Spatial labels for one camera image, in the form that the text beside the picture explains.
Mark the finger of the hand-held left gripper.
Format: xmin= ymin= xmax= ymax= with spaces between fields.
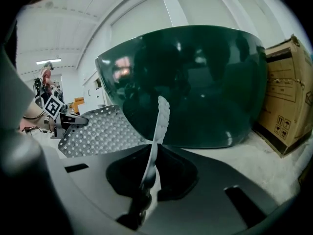
xmin=64 ymin=115 xmax=89 ymax=133

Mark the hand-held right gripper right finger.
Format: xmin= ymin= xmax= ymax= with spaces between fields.
xmin=138 ymin=143 xmax=279 ymax=235

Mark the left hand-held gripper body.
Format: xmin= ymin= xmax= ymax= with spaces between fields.
xmin=43 ymin=94 xmax=74 ymax=139

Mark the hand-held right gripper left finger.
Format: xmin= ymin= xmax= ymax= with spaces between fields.
xmin=62 ymin=144 xmax=154 ymax=222

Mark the dark green bathtub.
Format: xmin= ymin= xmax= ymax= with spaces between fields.
xmin=94 ymin=24 xmax=268 ymax=149

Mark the person's left forearm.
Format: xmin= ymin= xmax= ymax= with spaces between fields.
xmin=22 ymin=98 xmax=50 ymax=127

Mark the orange furniture piece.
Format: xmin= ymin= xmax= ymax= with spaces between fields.
xmin=72 ymin=96 xmax=85 ymax=116

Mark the white black machine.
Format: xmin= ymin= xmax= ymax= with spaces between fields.
xmin=32 ymin=76 xmax=65 ymax=107

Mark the white cabinet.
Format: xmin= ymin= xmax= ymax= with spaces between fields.
xmin=82 ymin=70 xmax=109 ymax=110

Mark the person's grey clothing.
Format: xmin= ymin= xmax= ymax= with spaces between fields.
xmin=0 ymin=42 xmax=35 ymax=132

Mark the long ceiling lamp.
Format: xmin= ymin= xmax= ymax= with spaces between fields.
xmin=36 ymin=59 xmax=62 ymax=65

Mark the brown cardboard box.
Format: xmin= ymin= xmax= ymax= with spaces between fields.
xmin=252 ymin=34 xmax=313 ymax=156

